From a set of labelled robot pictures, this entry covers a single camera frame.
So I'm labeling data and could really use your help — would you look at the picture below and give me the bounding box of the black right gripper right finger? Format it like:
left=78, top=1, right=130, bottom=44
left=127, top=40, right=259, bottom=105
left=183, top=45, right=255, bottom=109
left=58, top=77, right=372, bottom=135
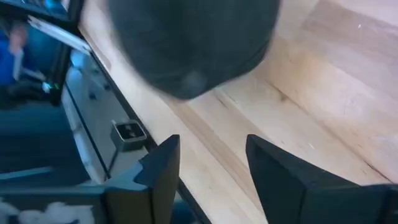
left=245, top=134, right=398, bottom=224

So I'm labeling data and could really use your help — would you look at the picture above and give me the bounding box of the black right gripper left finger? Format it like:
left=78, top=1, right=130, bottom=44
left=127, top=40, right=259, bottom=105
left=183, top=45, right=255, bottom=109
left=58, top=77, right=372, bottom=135
left=0, top=134, right=182, bottom=224

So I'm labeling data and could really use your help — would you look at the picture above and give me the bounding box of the dark olive-grey cap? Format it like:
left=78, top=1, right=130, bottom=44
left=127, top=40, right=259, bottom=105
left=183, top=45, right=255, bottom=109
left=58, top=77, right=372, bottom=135
left=108, top=0, right=281, bottom=101

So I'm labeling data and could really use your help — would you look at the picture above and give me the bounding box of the white flat panel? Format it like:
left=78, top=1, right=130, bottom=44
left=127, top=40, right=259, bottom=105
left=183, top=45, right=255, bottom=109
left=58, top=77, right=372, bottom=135
left=27, top=14, right=91, bottom=56

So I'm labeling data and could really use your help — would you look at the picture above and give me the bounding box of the person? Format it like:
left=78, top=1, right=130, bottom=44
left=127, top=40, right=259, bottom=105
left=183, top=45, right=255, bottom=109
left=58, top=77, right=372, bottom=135
left=0, top=18, right=38, bottom=90

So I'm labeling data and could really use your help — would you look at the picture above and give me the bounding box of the black aluminium table frame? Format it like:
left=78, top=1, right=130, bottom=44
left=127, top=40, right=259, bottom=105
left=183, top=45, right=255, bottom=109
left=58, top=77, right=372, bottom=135
left=76, top=27, right=214, bottom=224

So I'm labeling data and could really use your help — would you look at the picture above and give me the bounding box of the grey square metal post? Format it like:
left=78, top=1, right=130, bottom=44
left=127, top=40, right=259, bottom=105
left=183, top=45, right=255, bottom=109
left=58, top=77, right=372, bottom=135
left=109, top=119, right=148, bottom=153

